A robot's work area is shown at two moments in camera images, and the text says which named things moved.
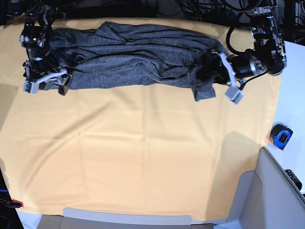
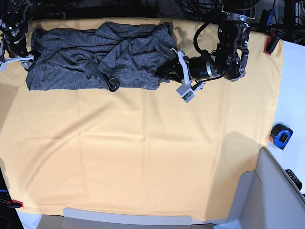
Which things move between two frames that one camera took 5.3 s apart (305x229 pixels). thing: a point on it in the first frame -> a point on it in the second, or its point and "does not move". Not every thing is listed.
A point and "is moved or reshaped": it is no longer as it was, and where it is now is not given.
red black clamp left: [14, 203] does not move
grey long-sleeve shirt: [106, 55] is moved or reshaped
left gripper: [40, 69] -> [15, 45]
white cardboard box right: [265, 198] does not move
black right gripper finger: [218, 78] -> [175, 76]
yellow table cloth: [152, 149] does not move
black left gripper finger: [211, 62] -> [171, 67]
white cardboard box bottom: [78, 219] does not move
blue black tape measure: [280, 135] does not move
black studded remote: [295, 179] does not move
